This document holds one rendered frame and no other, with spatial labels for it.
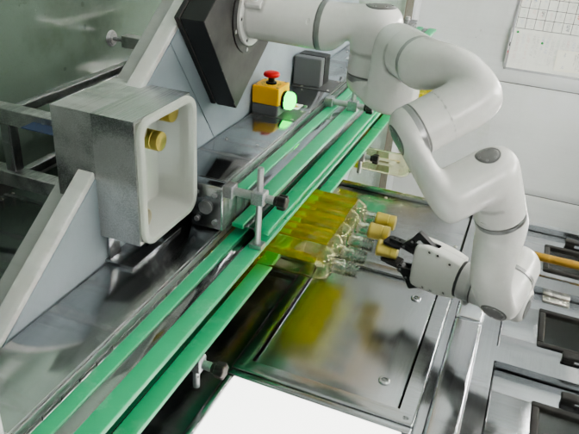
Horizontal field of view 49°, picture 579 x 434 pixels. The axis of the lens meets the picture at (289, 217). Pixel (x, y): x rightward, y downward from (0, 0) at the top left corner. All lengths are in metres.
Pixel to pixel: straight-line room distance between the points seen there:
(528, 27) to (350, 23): 5.86
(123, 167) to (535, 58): 6.29
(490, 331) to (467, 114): 0.59
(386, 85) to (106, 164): 0.49
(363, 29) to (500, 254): 0.47
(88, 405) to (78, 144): 0.41
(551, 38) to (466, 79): 6.06
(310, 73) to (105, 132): 0.88
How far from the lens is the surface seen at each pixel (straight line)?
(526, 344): 1.46
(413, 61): 1.04
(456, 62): 1.01
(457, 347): 1.33
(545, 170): 7.46
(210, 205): 1.21
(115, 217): 1.09
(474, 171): 0.98
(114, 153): 1.04
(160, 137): 1.10
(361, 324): 1.33
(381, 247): 1.33
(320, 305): 1.37
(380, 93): 1.14
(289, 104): 1.55
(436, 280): 1.30
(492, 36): 7.09
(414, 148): 0.96
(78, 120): 1.06
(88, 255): 1.12
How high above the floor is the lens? 1.36
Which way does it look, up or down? 17 degrees down
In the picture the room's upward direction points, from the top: 104 degrees clockwise
